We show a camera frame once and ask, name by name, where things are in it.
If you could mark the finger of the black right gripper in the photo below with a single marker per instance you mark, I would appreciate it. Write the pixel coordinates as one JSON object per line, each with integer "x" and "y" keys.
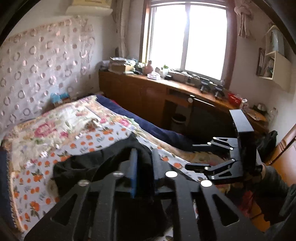
{"x": 228, "y": 172}
{"x": 217, "y": 145}

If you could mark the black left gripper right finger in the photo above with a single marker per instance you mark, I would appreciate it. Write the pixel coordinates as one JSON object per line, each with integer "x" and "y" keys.
{"x": 200, "y": 210}

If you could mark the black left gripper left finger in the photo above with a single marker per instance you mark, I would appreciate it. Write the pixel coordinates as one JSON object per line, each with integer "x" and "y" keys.
{"x": 87, "y": 210}

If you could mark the black t-shirt with script logo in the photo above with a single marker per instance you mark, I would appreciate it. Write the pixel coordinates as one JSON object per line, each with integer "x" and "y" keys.
{"x": 143, "y": 217}

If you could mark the red container on desk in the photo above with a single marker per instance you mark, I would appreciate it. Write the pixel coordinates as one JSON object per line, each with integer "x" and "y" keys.
{"x": 234, "y": 100}

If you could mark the navy blue blanket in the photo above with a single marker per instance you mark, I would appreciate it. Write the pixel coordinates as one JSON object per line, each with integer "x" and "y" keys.
{"x": 170, "y": 137}

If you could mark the long wooden desk cabinet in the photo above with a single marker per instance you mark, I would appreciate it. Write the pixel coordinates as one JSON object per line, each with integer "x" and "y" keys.
{"x": 157, "y": 101}

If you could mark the black waste bin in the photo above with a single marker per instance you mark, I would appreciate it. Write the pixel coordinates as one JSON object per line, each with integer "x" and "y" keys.
{"x": 178, "y": 123}

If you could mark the orange fruit print bedsheet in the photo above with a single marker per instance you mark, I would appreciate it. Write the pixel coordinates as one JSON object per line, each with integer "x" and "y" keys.
{"x": 42, "y": 190}

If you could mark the folded navy blue garment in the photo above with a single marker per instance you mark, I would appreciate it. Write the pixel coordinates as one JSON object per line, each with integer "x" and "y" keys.
{"x": 6, "y": 212}

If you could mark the floral patterned quilt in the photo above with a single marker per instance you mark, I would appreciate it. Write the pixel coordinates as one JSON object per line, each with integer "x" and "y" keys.
{"x": 36, "y": 138}

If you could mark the pink figurine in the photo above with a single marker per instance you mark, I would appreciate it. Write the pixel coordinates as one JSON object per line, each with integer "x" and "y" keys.
{"x": 148, "y": 69}

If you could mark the blue tissue box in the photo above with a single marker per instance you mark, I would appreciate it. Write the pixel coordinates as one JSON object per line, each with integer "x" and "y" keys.
{"x": 57, "y": 99}

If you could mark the stack of books and papers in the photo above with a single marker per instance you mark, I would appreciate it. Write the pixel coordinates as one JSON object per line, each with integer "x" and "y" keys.
{"x": 121, "y": 65}

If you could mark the hanging cream doll ornament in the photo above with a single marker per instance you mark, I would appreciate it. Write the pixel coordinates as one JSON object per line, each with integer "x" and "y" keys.
{"x": 242, "y": 9}

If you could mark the circle patterned lace curtain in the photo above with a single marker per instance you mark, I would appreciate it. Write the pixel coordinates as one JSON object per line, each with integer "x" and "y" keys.
{"x": 43, "y": 61}

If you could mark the white wall shelf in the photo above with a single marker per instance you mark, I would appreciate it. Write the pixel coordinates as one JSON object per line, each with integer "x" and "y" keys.
{"x": 272, "y": 63}

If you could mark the bright window with frame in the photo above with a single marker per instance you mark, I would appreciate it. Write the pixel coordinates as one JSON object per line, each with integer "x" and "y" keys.
{"x": 231, "y": 40}

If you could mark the white wall air conditioner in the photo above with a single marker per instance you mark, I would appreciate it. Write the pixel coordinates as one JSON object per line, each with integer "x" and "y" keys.
{"x": 90, "y": 8}

